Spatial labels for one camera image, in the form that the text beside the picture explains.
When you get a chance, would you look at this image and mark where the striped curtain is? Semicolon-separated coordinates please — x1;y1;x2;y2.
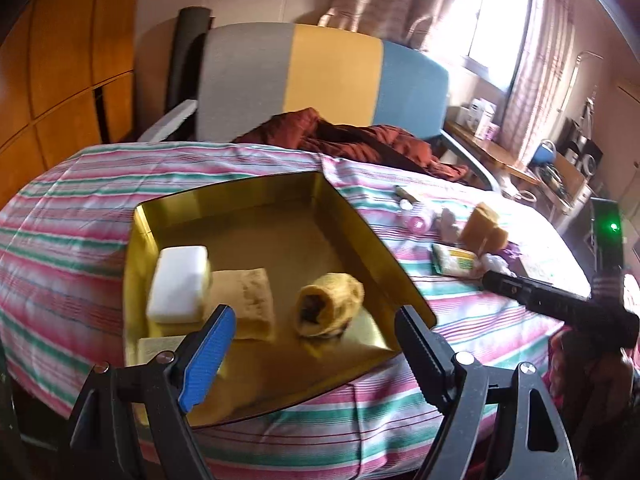
500;0;596;161
317;0;481;56

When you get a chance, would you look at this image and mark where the window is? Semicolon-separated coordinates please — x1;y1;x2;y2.
450;0;532;92

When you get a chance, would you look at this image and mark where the striped tablecloth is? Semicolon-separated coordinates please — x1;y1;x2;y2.
0;141;591;478

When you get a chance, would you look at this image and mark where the pink and white box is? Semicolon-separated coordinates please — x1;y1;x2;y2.
475;100;499;140

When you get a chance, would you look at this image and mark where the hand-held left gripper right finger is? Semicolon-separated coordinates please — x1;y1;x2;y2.
394;305;578;480

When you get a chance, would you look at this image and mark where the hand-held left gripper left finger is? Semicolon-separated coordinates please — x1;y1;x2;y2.
67;304;237;480

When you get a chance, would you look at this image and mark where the wooden wardrobe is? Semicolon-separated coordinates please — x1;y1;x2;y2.
0;0;146;201

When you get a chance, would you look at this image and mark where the white rectangular block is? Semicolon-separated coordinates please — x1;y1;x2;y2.
146;245;213;324

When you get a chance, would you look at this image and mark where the small pink bottle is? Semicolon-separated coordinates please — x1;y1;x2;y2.
399;199;437;235

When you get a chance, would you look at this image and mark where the gold metal tray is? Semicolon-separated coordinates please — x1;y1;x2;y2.
122;171;438;428

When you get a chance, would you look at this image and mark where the rolled yellow sponge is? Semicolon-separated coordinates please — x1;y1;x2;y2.
292;271;366;341

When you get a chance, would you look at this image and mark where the wooden side desk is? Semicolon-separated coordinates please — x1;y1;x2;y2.
445;120;593;213

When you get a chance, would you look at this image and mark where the grey yellow blue chair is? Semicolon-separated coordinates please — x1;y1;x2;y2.
137;22;501;192

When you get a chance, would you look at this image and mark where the flat beige sponge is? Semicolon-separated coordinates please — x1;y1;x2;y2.
210;267;276;343

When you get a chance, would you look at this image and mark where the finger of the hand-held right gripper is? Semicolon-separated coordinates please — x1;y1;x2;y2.
481;270;581;318

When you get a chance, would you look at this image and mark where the green yellow snack packet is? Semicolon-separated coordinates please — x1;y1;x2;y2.
431;243;479;277

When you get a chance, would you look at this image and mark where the red-brown quilted jacket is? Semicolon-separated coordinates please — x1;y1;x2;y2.
232;107;471;186

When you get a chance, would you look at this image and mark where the black rolled mat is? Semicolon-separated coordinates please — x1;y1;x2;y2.
165;6;216;121

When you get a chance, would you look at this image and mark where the clear plastic bag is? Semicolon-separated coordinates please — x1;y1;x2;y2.
477;254;514;276

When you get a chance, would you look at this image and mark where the brown sponge block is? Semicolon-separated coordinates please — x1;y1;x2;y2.
460;202;510;254

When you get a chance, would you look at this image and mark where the dark red cloth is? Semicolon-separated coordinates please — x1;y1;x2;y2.
549;327;637;413

